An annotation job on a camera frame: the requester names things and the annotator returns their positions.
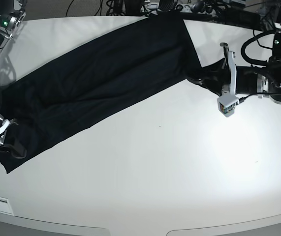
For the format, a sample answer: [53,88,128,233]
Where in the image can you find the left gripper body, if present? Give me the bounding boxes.
[219,64,244,95]

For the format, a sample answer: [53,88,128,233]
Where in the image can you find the black T-shirt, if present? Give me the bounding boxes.
[0,15,222,173]

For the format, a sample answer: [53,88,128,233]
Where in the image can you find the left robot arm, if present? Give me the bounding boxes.
[218,22,281,112]

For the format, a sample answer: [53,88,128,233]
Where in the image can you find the white power strip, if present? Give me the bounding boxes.
[142,2,217,14]

